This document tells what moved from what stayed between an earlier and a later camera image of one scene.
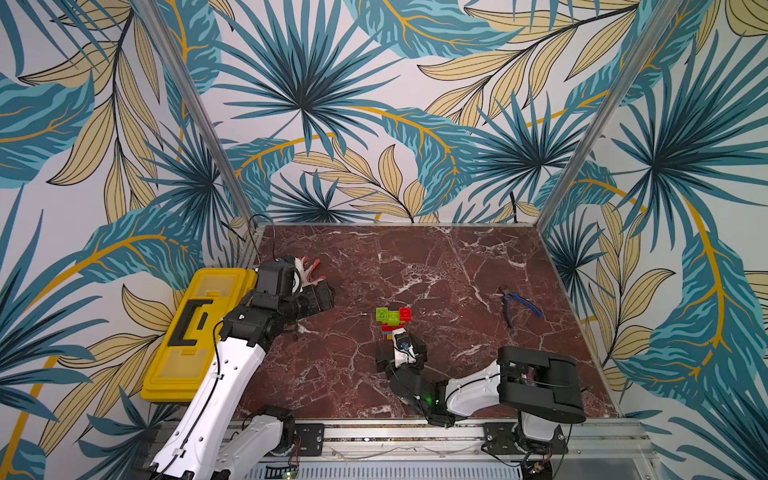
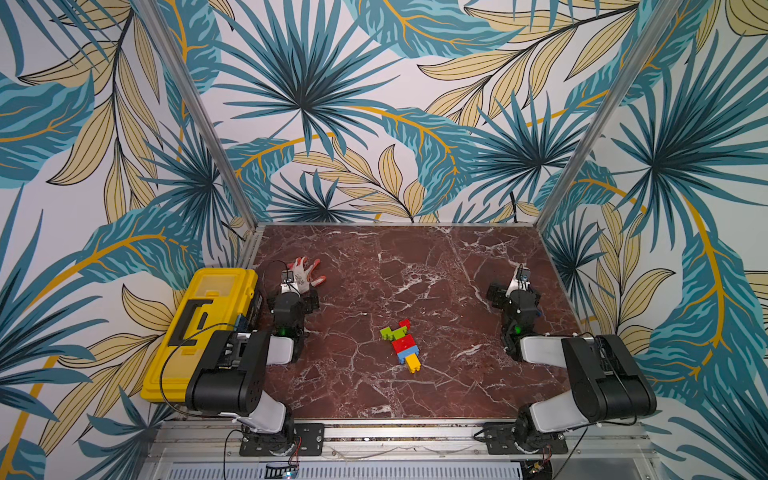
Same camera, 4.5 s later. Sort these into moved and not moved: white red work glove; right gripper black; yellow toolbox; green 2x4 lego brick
Moved: green 2x4 lego brick; right gripper black
Not moved: yellow toolbox; white red work glove
